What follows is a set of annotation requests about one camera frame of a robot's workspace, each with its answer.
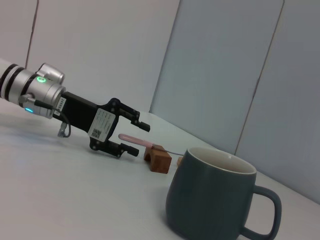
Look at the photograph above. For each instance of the light wooden block orange stained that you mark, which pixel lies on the light wooden block orange stained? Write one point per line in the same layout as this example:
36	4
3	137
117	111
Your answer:
179	161

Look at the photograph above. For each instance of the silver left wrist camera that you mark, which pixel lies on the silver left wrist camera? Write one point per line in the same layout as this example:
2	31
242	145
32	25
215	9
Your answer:
53	73

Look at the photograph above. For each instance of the dark brown arched wooden block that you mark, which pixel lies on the dark brown arched wooden block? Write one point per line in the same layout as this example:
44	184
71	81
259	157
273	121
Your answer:
160	161

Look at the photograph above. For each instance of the grey ceramic mug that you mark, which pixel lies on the grey ceramic mug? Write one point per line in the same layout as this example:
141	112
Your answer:
207	200

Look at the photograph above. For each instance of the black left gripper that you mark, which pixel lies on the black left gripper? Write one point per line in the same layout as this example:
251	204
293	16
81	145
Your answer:
80	112

